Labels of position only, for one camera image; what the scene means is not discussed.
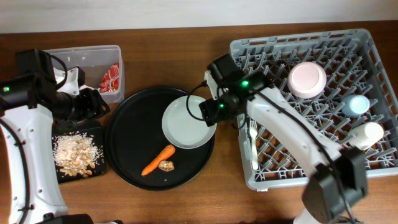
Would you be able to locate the red snack wrapper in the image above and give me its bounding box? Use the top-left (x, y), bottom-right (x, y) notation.
top-left (99, 63), bottom-right (120, 93)

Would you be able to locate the grey plate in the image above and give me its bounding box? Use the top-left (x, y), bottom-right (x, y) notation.
top-left (162, 96), bottom-right (217, 149)

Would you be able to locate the white plastic fork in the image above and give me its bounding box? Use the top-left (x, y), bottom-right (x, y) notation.
top-left (249, 119), bottom-right (259, 170)

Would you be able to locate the orange carrot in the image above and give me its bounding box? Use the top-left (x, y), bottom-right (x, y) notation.
top-left (141, 145), bottom-right (176, 176)

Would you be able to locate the pink bowl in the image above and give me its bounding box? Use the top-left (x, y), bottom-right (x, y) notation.
top-left (287, 62), bottom-right (326, 98)

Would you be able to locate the blue cup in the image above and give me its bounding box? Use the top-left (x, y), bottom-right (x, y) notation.
top-left (341, 95), bottom-right (370, 118)

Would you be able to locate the cream cup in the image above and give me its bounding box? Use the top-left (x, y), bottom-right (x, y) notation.
top-left (348, 122), bottom-right (384, 151)

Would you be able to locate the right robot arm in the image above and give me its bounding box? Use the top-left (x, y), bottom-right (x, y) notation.
top-left (200, 70), bottom-right (368, 223)

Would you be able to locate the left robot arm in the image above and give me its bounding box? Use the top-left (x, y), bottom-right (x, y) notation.
top-left (1, 72), bottom-right (109, 223)

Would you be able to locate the grey dishwasher rack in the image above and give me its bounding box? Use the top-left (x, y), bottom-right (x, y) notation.
top-left (229, 29), bottom-right (397, 178)

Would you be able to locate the black rectangular bin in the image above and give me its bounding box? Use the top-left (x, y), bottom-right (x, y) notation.
top-left (52, 120), bottom-right (106, 184)

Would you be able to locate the clear plastic bin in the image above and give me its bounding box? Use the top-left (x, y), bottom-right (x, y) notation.
top-left (45, 45), bottom-right (125, 104)

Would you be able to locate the white rice pile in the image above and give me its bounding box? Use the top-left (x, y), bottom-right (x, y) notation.
top-left (52, 132), bottom-right (103, 172)

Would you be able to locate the black round tray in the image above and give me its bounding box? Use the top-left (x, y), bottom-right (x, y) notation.
top-left (104, 86), bottom-right (215, 191)

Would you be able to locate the peanut shells pile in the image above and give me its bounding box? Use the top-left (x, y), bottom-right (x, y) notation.
top-left (55, 139), bottom-right (95, 178)

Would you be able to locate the brown walnut shell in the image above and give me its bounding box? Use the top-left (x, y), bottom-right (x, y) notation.
top-left (158, 161), bottom-right (175, 172)

